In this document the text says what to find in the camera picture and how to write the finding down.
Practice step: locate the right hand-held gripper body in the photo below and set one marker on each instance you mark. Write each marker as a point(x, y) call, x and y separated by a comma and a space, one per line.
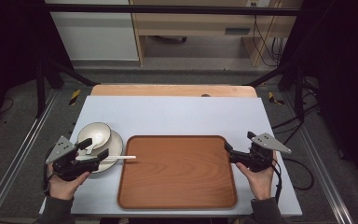
point(262, 157)

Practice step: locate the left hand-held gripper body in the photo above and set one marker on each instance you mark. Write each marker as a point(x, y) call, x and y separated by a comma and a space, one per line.
point(62, 148)

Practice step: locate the white chopsticks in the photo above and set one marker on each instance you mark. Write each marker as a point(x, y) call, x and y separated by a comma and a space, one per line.
point(122, 157)

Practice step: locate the brown wooden tray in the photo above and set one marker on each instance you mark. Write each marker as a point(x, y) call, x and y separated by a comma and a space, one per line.
point(177, 174)

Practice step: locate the person's right hand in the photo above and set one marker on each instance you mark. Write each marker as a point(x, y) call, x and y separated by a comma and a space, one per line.
point(261, 183)

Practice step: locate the person's left hand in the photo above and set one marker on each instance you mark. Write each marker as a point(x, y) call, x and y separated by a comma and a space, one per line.
point(62, 189)

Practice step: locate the white ceramic spoon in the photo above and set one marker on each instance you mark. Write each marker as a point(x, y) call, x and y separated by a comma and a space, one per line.
point(98, 138)

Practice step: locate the cream bowl with dark rim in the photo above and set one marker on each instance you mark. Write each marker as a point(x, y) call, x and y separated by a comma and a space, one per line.
point(98, 130)

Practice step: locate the cream plate with dark rim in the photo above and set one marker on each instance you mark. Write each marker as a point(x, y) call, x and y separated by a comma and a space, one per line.
point(117, 146)

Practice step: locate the yellow black hazard tape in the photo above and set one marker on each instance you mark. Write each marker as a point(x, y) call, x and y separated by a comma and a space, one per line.
point(273, 99)
point(75, 97)

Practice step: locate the pale blue table mat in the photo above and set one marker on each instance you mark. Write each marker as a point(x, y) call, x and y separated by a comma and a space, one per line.
point(183, 115)

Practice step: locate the black metal stand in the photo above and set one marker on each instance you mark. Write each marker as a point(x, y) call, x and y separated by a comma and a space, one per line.
point(52, 73)
point(293, 81)

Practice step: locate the light wooden table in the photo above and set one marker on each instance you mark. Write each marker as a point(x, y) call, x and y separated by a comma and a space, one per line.
point(155, 90)

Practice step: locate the grey desk label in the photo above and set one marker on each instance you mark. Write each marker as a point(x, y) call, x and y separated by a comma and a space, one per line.
point(237, 31)

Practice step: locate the black curtain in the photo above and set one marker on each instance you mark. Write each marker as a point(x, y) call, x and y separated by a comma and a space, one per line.
point(345, 77)
point(9, 46)

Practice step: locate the white cabinet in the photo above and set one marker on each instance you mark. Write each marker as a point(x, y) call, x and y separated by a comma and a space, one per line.
point(96, 34)

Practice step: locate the light wooden desk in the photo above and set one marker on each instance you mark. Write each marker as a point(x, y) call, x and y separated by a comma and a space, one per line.
point(199, 21)

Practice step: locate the silver metal floor rail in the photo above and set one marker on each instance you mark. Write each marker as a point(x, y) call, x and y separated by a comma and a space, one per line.
point(18, 155)
point(320, 168)

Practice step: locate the white wall socket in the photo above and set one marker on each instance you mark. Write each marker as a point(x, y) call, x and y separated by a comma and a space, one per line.
point(258, 2)

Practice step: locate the black horizontal frame bar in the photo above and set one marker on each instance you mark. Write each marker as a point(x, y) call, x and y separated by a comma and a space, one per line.
point(167, 9)

